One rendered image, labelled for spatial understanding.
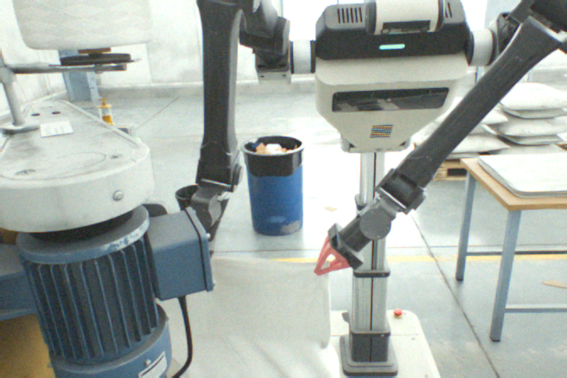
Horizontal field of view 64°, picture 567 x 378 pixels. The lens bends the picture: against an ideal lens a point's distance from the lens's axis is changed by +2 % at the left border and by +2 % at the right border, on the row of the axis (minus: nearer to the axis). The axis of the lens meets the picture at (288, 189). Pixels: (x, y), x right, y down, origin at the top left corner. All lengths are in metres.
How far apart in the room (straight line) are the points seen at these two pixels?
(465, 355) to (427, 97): 1.48
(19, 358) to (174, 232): 0.29
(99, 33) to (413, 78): 0.80
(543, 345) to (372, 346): 1.05
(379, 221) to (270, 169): 2.30
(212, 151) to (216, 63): 0.18
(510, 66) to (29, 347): 0.82
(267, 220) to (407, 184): 2.46
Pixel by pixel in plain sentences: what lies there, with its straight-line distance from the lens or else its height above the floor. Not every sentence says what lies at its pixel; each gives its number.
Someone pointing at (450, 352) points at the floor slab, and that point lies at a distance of 2.42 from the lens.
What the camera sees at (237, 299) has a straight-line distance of 1.02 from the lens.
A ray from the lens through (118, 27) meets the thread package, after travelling 0.63.
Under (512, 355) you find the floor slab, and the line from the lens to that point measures 2.50.
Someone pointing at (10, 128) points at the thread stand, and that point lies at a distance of 0.75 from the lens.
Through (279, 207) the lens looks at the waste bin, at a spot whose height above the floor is 0.23.
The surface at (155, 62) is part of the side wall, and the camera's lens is 9.30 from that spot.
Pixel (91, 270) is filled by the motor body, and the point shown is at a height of 1.30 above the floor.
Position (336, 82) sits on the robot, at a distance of 1.17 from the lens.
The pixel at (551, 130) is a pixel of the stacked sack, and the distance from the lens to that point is 4.59.
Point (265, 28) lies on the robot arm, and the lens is 0.97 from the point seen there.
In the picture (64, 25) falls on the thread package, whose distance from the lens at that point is 0.62.
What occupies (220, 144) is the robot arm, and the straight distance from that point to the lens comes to 0.83.
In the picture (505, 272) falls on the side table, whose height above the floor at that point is 0.40.
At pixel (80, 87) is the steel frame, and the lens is 9.64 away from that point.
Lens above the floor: 1.57
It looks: 22 degrees down
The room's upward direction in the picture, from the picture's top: 3 degrees counter-clockwise
